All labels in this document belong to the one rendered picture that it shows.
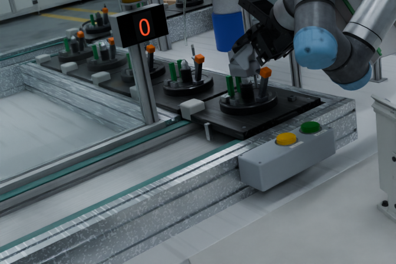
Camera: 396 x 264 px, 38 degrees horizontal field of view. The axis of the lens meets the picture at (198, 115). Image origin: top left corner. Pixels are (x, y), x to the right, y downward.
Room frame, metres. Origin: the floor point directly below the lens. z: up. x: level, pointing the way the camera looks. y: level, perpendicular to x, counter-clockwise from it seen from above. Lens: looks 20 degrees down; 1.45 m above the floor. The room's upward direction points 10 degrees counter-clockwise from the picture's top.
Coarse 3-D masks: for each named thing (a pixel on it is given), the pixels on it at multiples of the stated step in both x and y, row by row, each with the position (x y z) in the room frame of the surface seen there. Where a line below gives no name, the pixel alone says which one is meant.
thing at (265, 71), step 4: (264, 68) 1.25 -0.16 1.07; (268, 68) 1.25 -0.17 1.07; (256, 72) 1.26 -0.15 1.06; (260, 72) 1.25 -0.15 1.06; (264, 72) 1.24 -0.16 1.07; (268, 72) 1.24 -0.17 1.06; (264, 76) 1.24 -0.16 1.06; (268, 76) 1.24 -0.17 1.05; (260, 80) 1.25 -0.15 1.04; (264, 80) 1.24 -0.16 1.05; (260, 84) 1.25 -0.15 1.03; (264, 84) 1.25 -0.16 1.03; (260, 88) 1.26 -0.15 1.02; (264, 88) 1.25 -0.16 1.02; (260, 92) 1.26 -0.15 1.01; (264, 92) 1.26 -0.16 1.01; (260, 96) 1.26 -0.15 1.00; (264, 96) 1.26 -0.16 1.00
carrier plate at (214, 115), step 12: (252, 84) 1.45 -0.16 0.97; (288, 96) 1.32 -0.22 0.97; (300, 96) 1.31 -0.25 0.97; (312, 96) 1.29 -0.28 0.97; (216, 108) 1.32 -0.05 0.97; (276, 108) 1.25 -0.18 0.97; (288, 108) 1.24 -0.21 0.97; (300, 108) 1.24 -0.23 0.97; (312, 108) 1.26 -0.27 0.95; (192, 120) 1.31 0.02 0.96; (204, 120) 1.26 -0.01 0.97; (216, 120) 1.24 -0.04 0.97; (228, 120) 1.23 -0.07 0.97; (240, 120) 1.22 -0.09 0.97; (252, 120) 1.21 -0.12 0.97; (264, 120) 1.19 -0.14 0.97; (228, 132) 1.19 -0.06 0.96; (240, 132) 1.15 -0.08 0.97; (252, 132) 1.16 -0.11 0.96
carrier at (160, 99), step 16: (192, 48) 1.58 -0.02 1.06; (176, 80) 1.55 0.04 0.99; (192, 80) 1.52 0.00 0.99; (208, 80) 1.50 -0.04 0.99; (224, 80) 1.53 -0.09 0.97; (160, 96) 1.49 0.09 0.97; (176, 96) 1.47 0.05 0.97; (192, 96) 1.44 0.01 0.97; (208, 96) 1.42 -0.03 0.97; (176, 112) 1.36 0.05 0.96
